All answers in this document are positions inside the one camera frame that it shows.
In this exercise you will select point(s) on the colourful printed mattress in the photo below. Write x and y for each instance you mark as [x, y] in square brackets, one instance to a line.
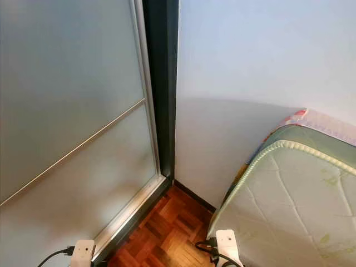
[328, 121]

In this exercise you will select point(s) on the white quilted mattress green edging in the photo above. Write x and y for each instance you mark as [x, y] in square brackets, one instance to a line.
[289, 206]

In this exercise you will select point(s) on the dark door frame post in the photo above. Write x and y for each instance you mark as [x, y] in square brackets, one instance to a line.
[161, 83]

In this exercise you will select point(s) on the frosted glass sliding door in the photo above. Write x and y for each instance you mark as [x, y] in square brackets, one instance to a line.
[72, 83]

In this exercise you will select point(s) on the dark wooden skirting board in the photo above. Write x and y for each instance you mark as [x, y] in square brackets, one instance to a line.
[194, 196]

